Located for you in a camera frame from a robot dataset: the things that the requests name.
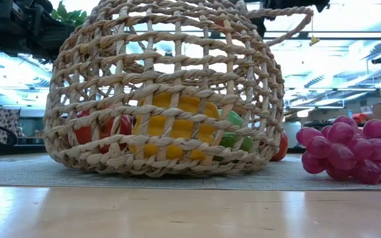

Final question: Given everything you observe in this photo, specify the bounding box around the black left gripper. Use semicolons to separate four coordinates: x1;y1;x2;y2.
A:
0;0;75;62

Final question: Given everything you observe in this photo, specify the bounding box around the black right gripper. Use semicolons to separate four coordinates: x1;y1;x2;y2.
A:
257;0;331;38

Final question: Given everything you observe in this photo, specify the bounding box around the green apple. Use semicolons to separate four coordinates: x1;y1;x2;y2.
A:
212;108;256;163

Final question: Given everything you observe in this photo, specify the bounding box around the red orange bell pepper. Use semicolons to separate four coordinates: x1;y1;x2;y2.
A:
269;130;289;162

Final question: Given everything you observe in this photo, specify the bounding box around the red apple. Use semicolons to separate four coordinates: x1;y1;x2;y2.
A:
73;107;134;155

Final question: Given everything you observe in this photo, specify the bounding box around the yellow bell pepper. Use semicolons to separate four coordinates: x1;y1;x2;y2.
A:
129;92;220;161

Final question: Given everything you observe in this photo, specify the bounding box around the woven straw basket with handles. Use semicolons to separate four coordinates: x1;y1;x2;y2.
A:
43;0;314;179

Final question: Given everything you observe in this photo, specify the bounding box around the yellow hanging tag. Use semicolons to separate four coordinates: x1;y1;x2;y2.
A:
308;15;321;47

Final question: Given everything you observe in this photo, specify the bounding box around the patterned cloth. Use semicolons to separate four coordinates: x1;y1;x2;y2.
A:
0;108;21;143

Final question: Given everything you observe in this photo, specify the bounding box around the purple grape bunch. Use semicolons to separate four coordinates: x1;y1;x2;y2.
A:
295;114;381;185

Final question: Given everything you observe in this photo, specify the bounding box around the grey woven placemat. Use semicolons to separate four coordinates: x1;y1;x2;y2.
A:
0;152;381;192

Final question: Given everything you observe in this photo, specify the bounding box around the black overhead rail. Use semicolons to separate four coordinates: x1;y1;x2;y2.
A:
206;30;381;41

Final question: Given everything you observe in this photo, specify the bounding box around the black aluminium table frame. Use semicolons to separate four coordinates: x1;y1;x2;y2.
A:
0;142;48;157

